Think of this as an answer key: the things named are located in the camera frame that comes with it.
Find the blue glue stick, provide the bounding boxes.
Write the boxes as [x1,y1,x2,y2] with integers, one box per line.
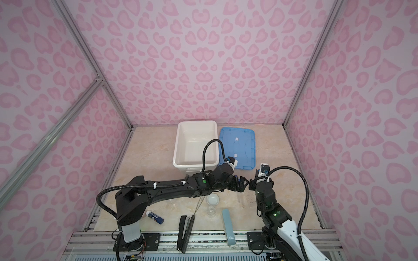
[146,211,164,225]

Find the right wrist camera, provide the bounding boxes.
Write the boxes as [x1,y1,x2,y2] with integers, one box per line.
[258,163,271,177]

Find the small clear glass beaker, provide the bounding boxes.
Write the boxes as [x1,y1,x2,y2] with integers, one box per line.
[206,206,216,218]

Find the white plastic storage bin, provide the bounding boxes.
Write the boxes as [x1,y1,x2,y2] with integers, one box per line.
[173,120,218,175]

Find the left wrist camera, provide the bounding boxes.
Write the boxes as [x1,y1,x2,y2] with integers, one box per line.
[226,157,238,169]

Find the metal tweezers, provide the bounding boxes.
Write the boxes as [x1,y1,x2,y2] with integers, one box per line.
[193,196,205,215]

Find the clear glass watch dish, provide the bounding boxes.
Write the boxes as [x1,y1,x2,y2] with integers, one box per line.
[206,194,220,206]

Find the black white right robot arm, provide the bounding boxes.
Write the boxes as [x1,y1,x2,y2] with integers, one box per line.
[249,178,329,261]

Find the aluminium front rail base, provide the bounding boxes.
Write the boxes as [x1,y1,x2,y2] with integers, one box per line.
[60,229,344,261]

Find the light blue rectangular case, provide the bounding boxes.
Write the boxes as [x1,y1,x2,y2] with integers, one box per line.
[222,209,236,246]

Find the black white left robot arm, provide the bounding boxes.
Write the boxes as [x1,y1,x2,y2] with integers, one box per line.
[113,163,249,251]

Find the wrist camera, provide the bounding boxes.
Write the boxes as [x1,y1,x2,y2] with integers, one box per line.
[226,157,238,169]
[258,163,271,177]

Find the blue plastic bin lid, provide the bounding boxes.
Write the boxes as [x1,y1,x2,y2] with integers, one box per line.
[219,127,256,170]

